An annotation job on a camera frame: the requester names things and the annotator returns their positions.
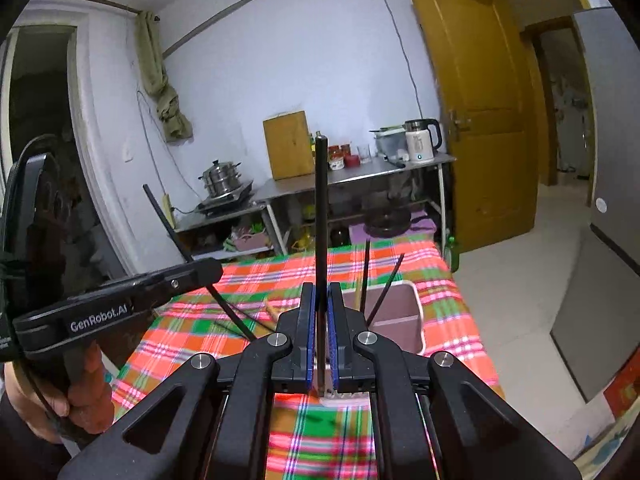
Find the induction cooker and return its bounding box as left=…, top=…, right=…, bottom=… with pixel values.
left=195, top=182, right=256, bottom=217

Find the wooden cutting board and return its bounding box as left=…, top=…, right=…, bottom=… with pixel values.
left=263, top=110, right=316, bottom=181

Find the colourful printed mat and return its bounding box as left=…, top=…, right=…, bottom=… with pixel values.
left=572, top=360, right=640, bottom=466

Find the pink plastic basket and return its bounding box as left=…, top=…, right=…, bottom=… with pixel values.
left=227, top=225, right=272, bottom=254

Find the purple plastic stool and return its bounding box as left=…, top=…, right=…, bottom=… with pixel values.
left=348, top=211, right=439, bottom=247

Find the person's left forearm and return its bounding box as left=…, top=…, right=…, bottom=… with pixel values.
left=0, top=390, right=76, bottom=480

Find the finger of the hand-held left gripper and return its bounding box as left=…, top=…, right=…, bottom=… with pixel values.
left=131, top=258, right=224, bottom=314

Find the person's left hand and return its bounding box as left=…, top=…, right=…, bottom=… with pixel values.
left=4, top=342, right=117, bottom=441

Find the wall power cable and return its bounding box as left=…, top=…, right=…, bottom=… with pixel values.
left=372, top=0, right=427, bottom=122

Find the low steel shelf table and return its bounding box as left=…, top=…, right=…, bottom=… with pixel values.
left=172, top=199, right=281, bottom=261

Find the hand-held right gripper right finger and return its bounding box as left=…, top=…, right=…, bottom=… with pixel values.
left=327, top=282, right=583, bottom=480

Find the yellow door frame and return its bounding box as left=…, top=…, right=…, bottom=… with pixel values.
left=487, top=0, right=598, bottom=187

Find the plaid cloth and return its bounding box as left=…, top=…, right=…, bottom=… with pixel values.
left=107, top=237, right=501, bottom=480

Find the green hanging cloth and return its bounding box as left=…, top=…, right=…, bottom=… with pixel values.
left=136, top=10, right=194, bottom=145

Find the yellow wooden door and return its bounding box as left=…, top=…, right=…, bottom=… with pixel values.
left=401, top=0, right=539, bottom=254

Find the tall steel kitchen table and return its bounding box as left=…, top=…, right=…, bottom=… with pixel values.
left=252, top=152, right=458, bottom=257

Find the white electric kettle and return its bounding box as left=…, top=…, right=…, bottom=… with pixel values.
left=404, top=118, right=444, bottom=165

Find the dark frying pan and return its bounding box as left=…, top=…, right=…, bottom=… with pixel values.
left=364, top=207, right=412, bottom=237

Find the clear plastic food container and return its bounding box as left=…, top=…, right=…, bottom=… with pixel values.
left=371, top=126, right=408, bottom=159

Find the steel steamer pot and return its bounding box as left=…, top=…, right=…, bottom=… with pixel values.
left=199, top=160, right=244, bottom=199

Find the pink plastic chopstick holder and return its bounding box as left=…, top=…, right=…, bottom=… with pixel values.
left=320, top=280, right=427, bottom=408

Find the black chopstick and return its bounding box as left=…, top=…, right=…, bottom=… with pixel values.
left=361, top=238, right=372, bottom=312
left=142, top=184, right=257, bottom=343
left=366, top=253, right=405, bottom=324
left=315, top=134, right=329, bottom=394

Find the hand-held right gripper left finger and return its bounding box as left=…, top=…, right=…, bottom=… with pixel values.
left=57, top=281, right=318, bottom=480

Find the grey refrigerator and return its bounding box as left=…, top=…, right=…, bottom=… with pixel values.
left=550, top=6, right=640, bottom=402

